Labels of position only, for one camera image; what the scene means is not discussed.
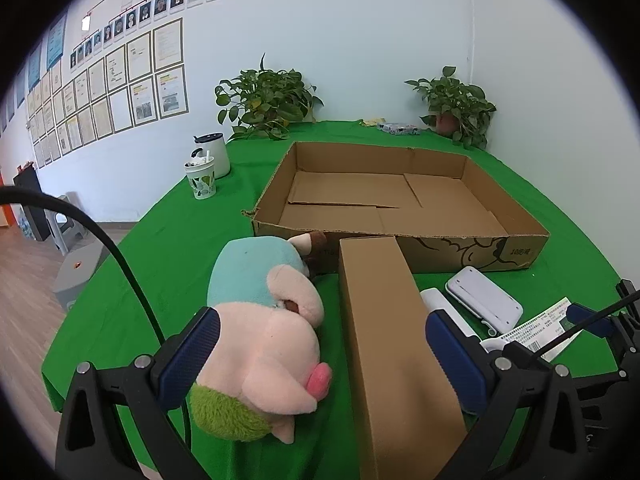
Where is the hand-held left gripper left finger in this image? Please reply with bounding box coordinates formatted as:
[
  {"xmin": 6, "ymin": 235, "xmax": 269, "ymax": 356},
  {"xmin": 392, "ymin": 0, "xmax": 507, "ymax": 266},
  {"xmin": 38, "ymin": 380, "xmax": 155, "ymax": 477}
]
[{"xmin": 55, "ymin": 305, "xmax": 223, "ymax": 480}]

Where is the printed paper leaflet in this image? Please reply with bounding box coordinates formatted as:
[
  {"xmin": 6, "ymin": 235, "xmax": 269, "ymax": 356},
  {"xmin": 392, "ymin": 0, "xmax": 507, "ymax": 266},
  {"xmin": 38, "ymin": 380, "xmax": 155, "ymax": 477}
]
[{"xmin": 500, "ymin": 296, "xmax": 583, "ymax": 363}]

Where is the bushy green potted plant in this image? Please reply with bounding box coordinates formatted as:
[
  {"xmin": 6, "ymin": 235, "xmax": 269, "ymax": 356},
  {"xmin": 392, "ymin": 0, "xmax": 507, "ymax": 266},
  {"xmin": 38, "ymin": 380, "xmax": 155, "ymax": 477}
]
[{"xmin": 215, "ymin": 52, "xmax": 325, "ymax": 142}]

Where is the green tablecloth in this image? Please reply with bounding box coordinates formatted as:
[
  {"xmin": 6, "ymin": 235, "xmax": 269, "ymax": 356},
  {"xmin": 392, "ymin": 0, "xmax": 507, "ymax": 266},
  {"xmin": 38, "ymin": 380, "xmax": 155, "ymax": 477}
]
[{"xmin": 41, "ymin": 119, "xmax": 626, "ymax": 480}]

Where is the grey plastic stool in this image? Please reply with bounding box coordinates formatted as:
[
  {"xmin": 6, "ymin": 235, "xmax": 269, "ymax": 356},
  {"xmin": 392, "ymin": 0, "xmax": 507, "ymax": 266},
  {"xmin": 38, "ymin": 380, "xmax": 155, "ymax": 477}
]
[{"xmin": 45, "ymin": 191, "xmax": 89, "ymax": 254}]

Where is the black cabinet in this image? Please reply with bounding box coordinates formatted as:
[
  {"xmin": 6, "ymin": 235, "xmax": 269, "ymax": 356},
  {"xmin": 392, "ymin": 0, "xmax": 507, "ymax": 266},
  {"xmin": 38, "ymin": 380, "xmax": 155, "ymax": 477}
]
[{"xmin": 12, "ymin": 164, "xmax": 52, "ymax": 242}]

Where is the white rectangular device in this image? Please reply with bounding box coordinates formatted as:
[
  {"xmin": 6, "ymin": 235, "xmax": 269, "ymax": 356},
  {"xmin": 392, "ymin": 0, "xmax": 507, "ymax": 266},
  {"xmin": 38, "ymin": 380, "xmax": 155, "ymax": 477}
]
[{"xmin": 445, "ymin": 266, "xmax": 524, "ymax": 336}]

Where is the large cardboard tray box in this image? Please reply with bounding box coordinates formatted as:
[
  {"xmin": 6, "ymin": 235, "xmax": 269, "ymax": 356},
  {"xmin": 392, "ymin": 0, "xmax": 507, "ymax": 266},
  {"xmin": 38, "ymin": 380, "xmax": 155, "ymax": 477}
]
[{"xmin": 242, "ymin": 141, "xmax": 551, "ymax": 275}]

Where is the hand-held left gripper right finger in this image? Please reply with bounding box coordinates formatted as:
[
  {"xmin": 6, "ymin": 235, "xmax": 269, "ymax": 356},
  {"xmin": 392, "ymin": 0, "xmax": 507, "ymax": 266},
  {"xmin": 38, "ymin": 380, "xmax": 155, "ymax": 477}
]
[{"xmin": 425, "ymin": 307, "xmax": 592, "ymax": 480}]

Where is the pink and blue plush toy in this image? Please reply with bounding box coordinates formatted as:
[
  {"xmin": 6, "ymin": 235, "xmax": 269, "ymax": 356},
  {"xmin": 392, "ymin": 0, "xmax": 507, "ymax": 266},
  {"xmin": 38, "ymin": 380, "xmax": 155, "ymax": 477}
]
[{"xmin": 187, "ymin": 232, "xmax": 333, "ymax": 445}]

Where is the potted plant in red pot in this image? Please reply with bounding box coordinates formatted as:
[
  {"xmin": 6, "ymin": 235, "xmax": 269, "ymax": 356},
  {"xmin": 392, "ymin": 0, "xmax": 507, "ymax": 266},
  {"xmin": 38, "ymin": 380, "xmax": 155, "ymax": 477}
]
[{"xmin": 404, "ymin": 66, "xmax": 497, "ymax": 151}]

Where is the long brown cardboard box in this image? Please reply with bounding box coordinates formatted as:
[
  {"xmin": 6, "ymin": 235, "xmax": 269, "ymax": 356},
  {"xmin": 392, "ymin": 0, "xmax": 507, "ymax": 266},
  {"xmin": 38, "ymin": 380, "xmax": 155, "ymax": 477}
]
[{"xmin": 338, "ymin": 236, "xmax": 468, "ymax": 480}]

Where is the thin black cable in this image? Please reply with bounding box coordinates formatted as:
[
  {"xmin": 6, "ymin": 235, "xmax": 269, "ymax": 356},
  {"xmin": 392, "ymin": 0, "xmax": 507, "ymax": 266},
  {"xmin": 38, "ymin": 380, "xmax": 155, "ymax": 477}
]
[{"xmin": 530, "ymin": 291, "xmax": 640, "ymax": 358}]

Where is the white tabletop appliance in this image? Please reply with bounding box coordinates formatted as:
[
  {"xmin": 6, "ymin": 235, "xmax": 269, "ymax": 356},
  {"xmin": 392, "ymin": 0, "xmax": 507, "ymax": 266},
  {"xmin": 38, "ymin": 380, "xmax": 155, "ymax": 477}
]
[{"xmin": 194, "ymin": 132, "xmax": 232, "ymax": 181}]

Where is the white hair dryer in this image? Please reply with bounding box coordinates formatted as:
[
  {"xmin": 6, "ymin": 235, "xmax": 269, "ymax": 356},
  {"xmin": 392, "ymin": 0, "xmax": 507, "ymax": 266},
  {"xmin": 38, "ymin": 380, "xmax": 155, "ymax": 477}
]
[{"xmin": 419, "ymin": 287, "xmax": 483, "ymax": 417}]

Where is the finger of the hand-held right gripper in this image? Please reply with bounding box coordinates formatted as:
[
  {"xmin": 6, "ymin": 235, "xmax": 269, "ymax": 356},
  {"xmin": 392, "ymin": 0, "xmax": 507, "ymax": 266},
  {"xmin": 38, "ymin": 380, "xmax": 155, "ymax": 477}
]
[{"xmin": 565, "ymin": 277, "xmax": 640, "ymax": 376}]

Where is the white cup with leaf print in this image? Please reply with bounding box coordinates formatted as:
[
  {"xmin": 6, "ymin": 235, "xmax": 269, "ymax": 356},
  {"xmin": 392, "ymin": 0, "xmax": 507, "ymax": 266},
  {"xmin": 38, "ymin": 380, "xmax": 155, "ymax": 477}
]
[{"xmin": 184, "ymin": 156, "xmax": 218, "ymax": 201}]

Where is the thick black cable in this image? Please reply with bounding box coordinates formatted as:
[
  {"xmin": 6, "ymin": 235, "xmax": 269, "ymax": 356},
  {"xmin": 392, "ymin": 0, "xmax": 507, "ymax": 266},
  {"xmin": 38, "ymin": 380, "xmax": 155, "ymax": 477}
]
[{"xmin": 0, "ymin": 186, "xmax": 193, "ymax": 461}]

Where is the wall of framed certificates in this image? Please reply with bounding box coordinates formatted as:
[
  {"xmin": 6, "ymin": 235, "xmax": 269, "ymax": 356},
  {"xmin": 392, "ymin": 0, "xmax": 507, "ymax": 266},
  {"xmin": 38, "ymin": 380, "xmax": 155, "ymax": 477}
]
[{"xmin": 25, "ymin": 16, "xmax": 191, "ymax": 169}]

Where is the blue wall poster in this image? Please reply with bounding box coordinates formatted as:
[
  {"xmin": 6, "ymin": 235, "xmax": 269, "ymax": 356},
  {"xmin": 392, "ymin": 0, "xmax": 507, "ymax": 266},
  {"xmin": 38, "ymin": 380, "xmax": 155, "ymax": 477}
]
[
  {"xmin": 46, "ymin": 10, "xmax": 69, "ymax": 72},
  {"xmin": 27, "ymin": 44, "xmax": 44, "ymax": 92}
]

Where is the clear pack of small items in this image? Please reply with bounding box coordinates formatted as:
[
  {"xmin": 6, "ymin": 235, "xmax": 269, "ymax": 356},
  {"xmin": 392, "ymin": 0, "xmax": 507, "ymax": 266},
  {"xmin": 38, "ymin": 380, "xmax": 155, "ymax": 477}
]
[{"xmin": 377, "ymin": 121, "xmax": 422, "ymax": 137}]

